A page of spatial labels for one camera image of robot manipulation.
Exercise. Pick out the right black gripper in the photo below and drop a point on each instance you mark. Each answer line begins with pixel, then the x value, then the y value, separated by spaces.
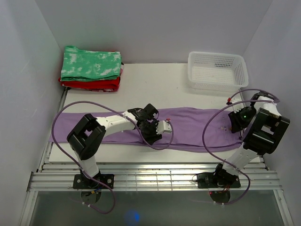
pixel 236 124

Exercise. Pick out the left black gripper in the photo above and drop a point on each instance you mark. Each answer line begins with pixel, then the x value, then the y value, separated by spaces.
pixel 149 140

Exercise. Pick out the purple trousers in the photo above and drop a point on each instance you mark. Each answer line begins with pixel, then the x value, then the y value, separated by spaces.
pixel 188 124

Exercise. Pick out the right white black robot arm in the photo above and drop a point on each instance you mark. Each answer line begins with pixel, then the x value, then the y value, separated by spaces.
pixel 263 128

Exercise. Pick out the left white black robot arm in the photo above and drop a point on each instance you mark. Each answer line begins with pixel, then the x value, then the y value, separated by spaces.
pixel 87 135

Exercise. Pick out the white perforated plastic basket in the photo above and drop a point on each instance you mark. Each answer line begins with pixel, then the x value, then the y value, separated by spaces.
pixel 217 71

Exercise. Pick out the red folded garment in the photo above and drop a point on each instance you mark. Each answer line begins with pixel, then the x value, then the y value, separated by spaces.
pixel 97 86

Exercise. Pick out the green white patterned folded garment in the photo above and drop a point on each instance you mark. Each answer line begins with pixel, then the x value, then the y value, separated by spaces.
pixel 85 65

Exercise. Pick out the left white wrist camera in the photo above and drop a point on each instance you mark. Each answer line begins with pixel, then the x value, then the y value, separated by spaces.
pixel 163 127

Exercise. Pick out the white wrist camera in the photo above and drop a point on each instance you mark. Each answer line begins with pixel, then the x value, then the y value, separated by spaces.
pixel 236 107
pixel 163 127

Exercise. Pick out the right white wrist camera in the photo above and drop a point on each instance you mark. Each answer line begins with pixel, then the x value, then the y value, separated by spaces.
pixel 236 107

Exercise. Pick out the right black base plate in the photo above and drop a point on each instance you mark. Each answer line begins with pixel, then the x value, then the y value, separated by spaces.
pixel 211 182

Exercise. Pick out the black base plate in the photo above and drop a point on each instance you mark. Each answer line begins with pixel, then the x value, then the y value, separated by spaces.
pixel 211 182
pixel 82 182

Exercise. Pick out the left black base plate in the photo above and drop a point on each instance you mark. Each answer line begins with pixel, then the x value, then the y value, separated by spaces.
pixel 82 182

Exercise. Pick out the aluminium rail frame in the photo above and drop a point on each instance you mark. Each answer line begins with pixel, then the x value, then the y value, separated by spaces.
pixel 155 194

